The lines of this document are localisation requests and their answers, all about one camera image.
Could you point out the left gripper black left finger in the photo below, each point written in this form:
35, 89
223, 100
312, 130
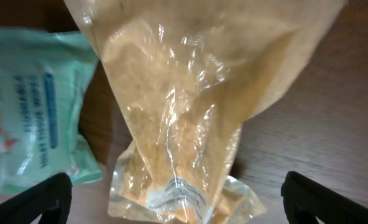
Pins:
49, 200

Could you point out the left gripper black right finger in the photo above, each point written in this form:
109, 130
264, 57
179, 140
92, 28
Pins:
306, 201

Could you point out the mint green wipes pack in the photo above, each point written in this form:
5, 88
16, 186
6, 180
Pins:
43, 79

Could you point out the beige plastic bag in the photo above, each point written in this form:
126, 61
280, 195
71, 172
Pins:
186, 74

